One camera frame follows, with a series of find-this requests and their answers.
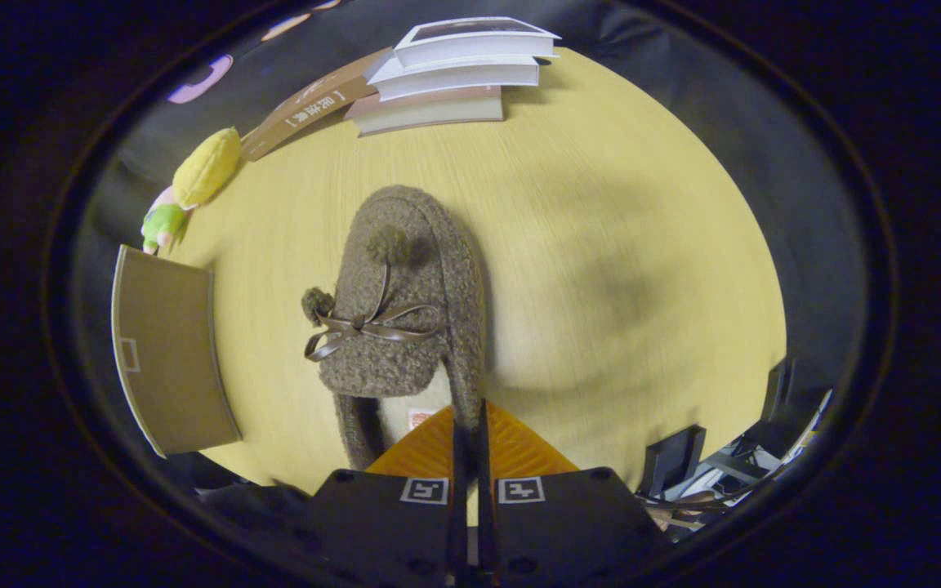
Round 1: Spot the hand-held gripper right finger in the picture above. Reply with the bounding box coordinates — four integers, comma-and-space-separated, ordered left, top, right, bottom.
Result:
479, 400, 671, 588

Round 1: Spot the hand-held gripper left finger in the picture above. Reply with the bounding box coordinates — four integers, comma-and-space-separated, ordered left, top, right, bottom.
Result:
307, 400, 469, 588

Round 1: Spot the brown fuzzy slipper shoe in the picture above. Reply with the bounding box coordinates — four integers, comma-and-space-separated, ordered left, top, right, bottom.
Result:
301, 185, 488, 472

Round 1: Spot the beige cardboard storage box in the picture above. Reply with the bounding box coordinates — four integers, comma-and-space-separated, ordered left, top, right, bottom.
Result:
111, 243, 243, 458

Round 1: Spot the black flat panel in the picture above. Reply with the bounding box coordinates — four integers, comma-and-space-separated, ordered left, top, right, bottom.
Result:
760, 355, 835, 442
640, 425, 708, 497

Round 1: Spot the pale pink book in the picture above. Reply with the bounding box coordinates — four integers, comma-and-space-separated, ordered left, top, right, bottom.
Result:
346, 86, 506, 136

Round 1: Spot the green and pink plush toy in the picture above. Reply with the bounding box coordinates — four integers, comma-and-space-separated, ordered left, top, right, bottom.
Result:
141, 186, 194, 256

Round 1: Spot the yellow plush ball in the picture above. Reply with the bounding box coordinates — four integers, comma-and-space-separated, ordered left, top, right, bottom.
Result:
172, 127, 243, 209

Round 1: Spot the brown flat book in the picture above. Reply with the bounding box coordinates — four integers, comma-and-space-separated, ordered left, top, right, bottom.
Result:
240, 47, 394, 162

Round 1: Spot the plain white book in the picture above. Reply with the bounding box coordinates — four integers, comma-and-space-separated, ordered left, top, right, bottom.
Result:
366, 56, 541, 102

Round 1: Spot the white book with dark cover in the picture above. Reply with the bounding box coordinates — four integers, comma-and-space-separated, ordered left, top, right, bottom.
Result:
393, 16, 561, 68

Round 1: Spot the black backdrop cloth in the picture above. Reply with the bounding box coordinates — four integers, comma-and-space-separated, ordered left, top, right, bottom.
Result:
111, 0, 867, 385

